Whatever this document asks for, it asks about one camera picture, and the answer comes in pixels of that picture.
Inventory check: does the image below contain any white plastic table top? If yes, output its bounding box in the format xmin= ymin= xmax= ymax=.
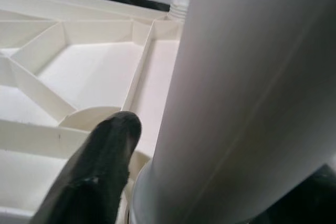
xmin=0 ymin=0 xmax=184 ymax=224

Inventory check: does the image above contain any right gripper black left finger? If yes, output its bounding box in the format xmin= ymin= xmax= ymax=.
xmin=31 ymin=111 xmax=142 ymax=224

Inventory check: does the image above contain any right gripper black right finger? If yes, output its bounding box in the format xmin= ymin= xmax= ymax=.
xmin=251 ymin=163 xmax=336 ymax=224

